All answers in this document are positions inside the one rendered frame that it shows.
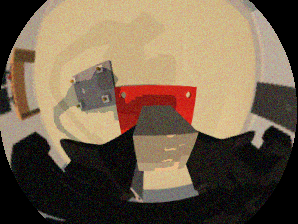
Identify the red board with grey handle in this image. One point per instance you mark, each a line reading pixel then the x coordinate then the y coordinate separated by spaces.
pixel 163 138

